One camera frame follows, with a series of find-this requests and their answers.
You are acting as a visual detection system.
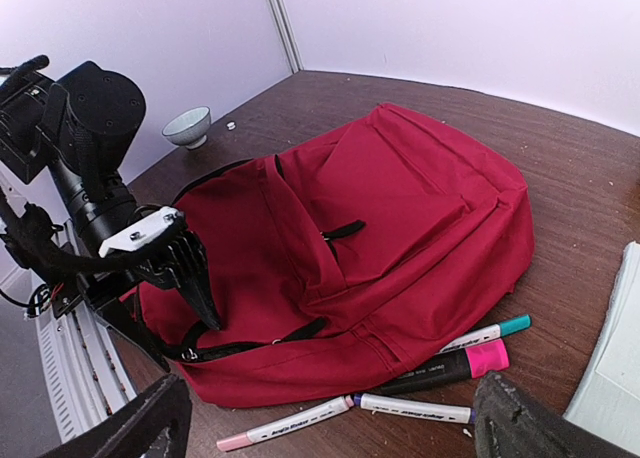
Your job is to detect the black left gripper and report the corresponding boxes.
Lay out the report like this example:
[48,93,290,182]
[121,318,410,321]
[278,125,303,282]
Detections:
[98,206,221,329]

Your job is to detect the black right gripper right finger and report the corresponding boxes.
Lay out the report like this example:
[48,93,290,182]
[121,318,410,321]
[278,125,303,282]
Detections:
[473,371,633,458]

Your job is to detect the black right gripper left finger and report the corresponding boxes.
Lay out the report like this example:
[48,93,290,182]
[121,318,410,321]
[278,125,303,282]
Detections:
[44,374,192,457]

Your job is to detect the purple capped white marker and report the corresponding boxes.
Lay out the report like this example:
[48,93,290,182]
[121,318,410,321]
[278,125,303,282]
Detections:
[353,393,476,424]

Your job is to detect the black pink highlighter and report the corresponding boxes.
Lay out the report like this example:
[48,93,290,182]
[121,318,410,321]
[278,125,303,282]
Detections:
[376,339,510,395]

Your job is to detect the white book pink flowers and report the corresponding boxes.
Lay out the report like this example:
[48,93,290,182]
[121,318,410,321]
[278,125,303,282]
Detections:
[564,241,639,454]

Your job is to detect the teal capped white marker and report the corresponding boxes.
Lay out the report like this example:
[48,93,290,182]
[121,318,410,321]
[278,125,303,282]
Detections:
[437,314,532,355]

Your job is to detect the red student backpack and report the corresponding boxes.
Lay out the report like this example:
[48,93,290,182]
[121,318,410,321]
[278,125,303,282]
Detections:
[132,104,534,408]

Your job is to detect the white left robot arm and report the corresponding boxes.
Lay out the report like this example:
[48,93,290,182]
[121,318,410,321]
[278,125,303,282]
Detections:
[1,55,221,329]

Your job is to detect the pale celadon ceramic bowl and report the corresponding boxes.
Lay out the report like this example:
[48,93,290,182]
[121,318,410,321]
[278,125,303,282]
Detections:
[162,106,211,150]

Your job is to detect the pink capped white marker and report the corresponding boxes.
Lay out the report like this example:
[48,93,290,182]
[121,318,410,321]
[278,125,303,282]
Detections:
[216,396,355,452]

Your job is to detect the aluminium front rail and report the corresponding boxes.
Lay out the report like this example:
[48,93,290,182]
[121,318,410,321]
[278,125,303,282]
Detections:
[35,302,137,443]

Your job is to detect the left aluminium corner post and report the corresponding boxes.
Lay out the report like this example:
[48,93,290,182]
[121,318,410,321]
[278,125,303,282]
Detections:
[266,0,304,74]

